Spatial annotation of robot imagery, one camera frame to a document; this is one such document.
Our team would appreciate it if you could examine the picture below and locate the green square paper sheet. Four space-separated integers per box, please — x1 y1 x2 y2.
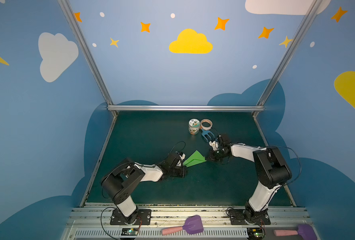
183 151 206 168

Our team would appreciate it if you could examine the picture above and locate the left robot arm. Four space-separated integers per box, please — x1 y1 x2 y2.
100 157 188 225

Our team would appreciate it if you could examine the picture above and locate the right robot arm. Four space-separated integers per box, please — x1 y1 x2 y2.
206 141 292 225

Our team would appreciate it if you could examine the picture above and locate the blue garden hand rake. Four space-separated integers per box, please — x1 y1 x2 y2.
202 129 216 143

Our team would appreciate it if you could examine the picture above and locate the white tape roll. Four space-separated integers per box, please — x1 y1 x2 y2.
200 119 213 131

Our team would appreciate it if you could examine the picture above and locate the carrot snack jar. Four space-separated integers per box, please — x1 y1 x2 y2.
189 119 201 135

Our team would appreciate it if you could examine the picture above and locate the left green circuit board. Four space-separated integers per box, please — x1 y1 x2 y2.
120 228 139 237

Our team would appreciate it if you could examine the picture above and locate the green circuit board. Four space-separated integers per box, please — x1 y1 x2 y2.
247 228 265 240
120 228 139 237

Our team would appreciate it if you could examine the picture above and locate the right green circuit board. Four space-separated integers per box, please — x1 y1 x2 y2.
247 228 265 240

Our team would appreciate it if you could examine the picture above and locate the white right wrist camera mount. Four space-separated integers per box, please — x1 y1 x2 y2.
209 134 232 151

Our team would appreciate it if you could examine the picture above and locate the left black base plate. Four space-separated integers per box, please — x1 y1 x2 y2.
109 209 152 226

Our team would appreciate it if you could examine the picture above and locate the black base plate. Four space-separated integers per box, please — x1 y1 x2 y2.
226 208 271 226
109 209 152 226

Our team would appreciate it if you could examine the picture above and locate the purple scoop pink handle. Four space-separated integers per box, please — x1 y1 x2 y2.
274 224 318 240
161 215 204 236

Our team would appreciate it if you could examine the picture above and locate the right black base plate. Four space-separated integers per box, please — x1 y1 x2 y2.
226 208 271 226

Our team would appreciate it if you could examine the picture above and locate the aluminium back frame rail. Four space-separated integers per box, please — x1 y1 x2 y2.
107 105 265 112

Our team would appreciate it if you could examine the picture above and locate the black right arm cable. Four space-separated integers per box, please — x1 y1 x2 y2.
273 145 302 185

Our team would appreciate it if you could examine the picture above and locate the aluminium front rail base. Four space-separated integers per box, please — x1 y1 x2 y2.
62 203 319 240

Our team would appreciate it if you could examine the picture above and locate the aluminium right corner post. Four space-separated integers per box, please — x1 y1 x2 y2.
256 0 323 112

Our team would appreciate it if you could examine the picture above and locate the aluminium corner post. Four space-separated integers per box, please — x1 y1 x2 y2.
256 0 323 112
57 0 113 107

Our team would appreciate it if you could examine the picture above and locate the aluminium left corner post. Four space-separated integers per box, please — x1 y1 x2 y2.
57 0 113 107

